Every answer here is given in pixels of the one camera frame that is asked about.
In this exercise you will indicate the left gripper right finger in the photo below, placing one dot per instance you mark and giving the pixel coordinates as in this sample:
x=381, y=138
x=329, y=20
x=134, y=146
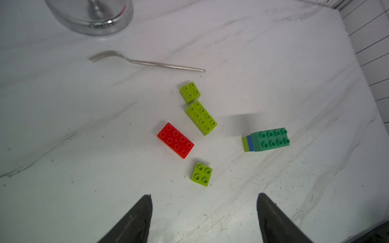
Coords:
x=275, y=226

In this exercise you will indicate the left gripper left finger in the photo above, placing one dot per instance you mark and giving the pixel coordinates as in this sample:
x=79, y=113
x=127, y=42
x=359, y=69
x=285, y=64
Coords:
x=134, y=227

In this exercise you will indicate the lime lego brick front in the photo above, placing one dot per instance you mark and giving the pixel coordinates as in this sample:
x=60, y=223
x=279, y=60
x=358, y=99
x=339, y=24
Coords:
x=245, y=144

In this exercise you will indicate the blue lego brick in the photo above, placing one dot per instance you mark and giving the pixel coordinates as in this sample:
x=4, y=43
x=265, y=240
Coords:
x=250, y=146

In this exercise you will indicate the dark green lego brick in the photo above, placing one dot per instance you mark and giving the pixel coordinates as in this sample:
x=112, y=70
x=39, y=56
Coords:
x=270, y=139

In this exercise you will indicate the lime lego brick centre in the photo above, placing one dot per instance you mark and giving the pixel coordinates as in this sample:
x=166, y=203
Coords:
x=201, y=174

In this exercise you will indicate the red lego brick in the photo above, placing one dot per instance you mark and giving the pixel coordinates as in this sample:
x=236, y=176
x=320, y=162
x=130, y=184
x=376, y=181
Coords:
x=175, y=140

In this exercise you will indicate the long lime lego brick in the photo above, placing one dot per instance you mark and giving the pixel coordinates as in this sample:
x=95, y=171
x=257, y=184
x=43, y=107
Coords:
x=201, y=118

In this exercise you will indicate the small lime lego brick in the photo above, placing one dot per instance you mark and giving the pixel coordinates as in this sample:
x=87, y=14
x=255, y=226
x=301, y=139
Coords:
x=190, y=92

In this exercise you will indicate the silver glass holder stand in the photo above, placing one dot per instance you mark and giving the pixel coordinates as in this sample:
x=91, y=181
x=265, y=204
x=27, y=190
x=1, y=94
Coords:
x=93, y=17

